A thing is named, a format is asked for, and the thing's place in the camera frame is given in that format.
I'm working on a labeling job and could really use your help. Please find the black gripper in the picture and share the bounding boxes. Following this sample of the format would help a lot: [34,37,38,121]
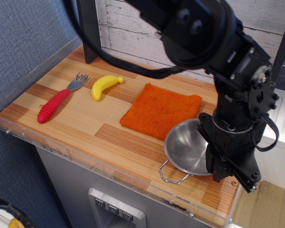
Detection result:
[198,113,262,193]

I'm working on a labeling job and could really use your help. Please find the stainless steel two-handled pot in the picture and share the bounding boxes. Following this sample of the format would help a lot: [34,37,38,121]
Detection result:
[159,118,212,184]

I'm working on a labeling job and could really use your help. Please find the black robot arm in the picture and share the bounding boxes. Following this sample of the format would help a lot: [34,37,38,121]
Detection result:
[130,0,279,192]

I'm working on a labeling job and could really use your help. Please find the clear acrylic table guard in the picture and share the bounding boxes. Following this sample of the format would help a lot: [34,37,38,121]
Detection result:
[0,36,240,228]

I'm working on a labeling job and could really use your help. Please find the orange knitted cloth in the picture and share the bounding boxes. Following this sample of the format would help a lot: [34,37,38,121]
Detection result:
[120,83,202,141]

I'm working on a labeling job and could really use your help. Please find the silver ice dispenser panel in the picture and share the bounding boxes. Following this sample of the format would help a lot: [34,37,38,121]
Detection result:
[88,187,147,228]

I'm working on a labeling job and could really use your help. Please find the yellow toy banana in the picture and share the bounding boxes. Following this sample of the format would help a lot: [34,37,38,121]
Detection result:
[91,75,123,101]

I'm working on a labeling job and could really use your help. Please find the grey toy fridge cabinet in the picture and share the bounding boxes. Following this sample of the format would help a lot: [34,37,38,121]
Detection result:
[37,148,207,228]

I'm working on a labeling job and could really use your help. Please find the yellow and black floor object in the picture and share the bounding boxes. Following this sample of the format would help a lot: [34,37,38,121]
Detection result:
[0,199,36,228]

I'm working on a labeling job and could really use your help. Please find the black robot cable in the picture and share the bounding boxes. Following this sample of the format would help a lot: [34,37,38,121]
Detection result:
[62,0,185,80]

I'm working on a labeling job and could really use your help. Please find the black right upright post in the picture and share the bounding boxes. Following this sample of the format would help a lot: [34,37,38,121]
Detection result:
[271,31,285,83]

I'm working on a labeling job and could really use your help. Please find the black upright post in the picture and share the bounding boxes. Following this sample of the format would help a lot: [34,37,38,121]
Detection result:
[271,31,285,83]
[76,0,103,65]

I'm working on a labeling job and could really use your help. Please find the red-handled toy fork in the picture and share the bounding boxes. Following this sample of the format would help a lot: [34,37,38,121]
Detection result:
[37,73,89,124]

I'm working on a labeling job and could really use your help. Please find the black left upright post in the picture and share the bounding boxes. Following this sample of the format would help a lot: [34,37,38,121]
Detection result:
[76,0,103,65]

